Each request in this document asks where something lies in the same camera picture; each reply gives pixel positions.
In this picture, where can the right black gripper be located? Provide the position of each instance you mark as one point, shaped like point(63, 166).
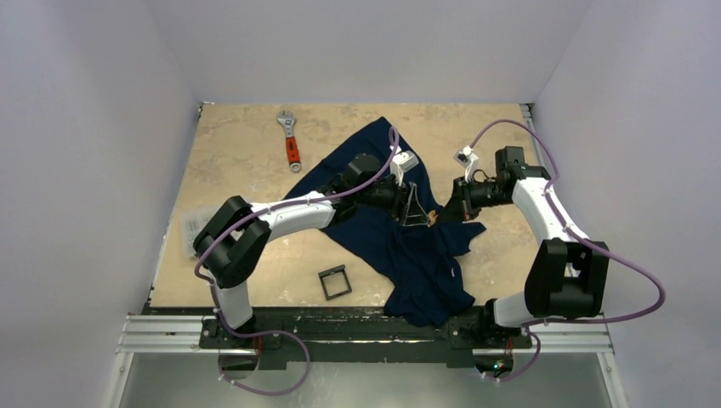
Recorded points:
point(458, 195)

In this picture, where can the small black square tray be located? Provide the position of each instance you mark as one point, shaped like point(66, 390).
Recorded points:
point(335, 282)

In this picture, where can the clear plastic parts box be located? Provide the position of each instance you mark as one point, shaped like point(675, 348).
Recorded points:
point(192, 222)

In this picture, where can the orange glitter leaf brooch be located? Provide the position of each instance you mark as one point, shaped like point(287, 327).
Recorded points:
point(432, 217)

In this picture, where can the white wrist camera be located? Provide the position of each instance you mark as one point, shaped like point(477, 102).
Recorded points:
point(401, 164)
point(467, 158)

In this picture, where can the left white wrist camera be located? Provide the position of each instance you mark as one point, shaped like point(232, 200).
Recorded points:
point(401, 164)

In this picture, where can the red handled adjustable wrench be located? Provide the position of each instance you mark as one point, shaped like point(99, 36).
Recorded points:
point(287, 121)

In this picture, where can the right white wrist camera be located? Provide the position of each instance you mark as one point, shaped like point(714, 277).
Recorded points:
point(467, 158)

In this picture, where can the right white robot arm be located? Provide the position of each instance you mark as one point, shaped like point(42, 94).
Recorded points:
point(566, 279)

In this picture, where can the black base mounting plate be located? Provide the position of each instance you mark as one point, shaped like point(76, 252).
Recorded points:
point(365, 335)

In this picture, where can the navy blue t-shirt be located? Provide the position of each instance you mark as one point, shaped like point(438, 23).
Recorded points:
point(420, 261)

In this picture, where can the aluminium frame rail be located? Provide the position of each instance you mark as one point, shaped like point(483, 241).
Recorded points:
point(177, 334)

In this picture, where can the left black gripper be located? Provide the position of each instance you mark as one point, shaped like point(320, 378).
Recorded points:
point(414, 213)

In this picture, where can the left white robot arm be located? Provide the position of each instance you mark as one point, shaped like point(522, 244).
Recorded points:
point(230, 245)

